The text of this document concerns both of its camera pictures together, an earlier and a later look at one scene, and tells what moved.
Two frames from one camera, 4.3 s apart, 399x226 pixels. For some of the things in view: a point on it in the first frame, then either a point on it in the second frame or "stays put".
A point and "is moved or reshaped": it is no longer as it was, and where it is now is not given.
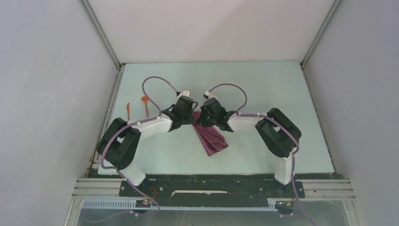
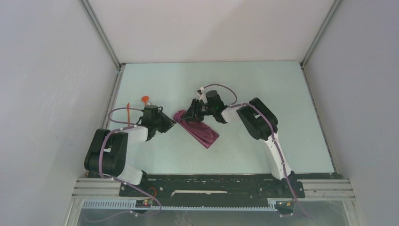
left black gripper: [190, 119] -> [168, 123]
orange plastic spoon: [145, 99] stays put
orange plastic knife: [128, 108] stays put
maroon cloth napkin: [211, 138] is moved or reshaped
